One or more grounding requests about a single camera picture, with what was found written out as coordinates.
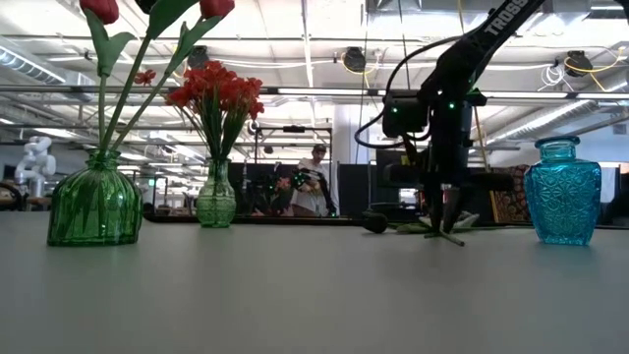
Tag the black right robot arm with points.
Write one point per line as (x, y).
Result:
(491, 29)

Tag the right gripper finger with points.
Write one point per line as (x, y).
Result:
(452, 206)
(435, 206)

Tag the round green glass vase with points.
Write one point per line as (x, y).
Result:
(96, 201)

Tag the black monitor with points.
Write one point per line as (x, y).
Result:
(398, 156)

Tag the person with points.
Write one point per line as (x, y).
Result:
(314, 192)

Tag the tall green glass vase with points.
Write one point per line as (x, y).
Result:
(216, 196)

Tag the black metal frame rig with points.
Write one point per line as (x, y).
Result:
(294, 129)

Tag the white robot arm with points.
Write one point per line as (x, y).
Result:
(34, 164)

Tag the blue glass vase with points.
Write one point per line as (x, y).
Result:
(562, 192)

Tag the patterned cloth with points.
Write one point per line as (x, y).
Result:
(521, 201)

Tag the black aluminium table frame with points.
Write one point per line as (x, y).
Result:
(295, 220)

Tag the black artificial tulip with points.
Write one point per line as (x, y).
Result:
(467, 218)
(454, 241)
(374, 222)

